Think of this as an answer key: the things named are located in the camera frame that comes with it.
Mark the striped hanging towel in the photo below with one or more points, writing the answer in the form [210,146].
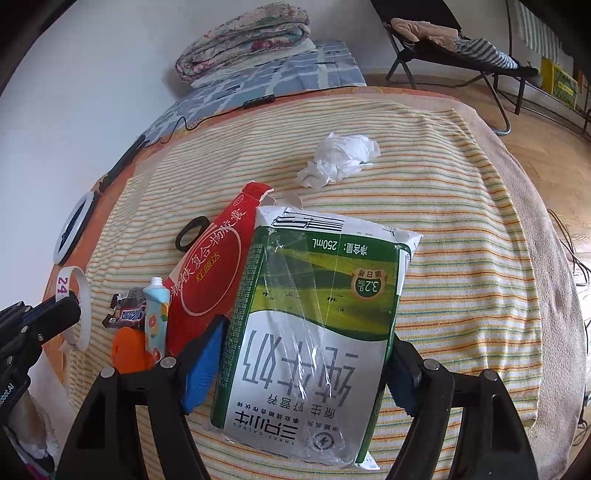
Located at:
[538,27]

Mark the dark candy bar wrapper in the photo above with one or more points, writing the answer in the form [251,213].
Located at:
[127,314]

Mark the black clothes rack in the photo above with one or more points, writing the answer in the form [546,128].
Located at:
[510,27]

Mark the yellow plastic crate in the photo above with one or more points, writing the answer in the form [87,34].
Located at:
[561,83]

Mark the blue plaid bed sheet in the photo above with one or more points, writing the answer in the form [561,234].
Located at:
[286,74]

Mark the beige towel blanket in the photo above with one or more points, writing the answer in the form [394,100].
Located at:
[554,323]

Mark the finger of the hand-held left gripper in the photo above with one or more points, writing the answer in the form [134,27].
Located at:
[60,311]
[11,316]

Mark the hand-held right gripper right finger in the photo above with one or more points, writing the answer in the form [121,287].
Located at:
[406,392]

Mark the small fruit print tube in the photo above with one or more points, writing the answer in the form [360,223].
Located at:
[154,323]

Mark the beige garment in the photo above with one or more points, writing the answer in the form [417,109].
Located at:
[425,32]

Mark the white tissue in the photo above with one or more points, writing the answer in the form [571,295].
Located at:
[341,152]

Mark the black folding chair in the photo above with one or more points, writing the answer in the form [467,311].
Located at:
[461,61]

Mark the green white milk carton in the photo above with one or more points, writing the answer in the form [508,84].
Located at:
[314,323]

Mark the red cardboard box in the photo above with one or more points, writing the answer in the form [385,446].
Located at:
[207,277]

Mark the white tape roll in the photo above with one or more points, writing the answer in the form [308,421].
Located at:
[87,318]

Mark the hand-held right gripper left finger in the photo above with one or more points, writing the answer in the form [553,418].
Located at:
[203,369]

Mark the striped grey garment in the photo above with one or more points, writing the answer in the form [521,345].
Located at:
[485,53]

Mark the striped cream blanket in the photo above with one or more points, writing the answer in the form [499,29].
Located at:
[415,230]

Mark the orange plastic item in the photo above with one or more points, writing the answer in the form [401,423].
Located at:
[129,350]

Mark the folded floral quilt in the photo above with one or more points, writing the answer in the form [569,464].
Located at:
[240,41]

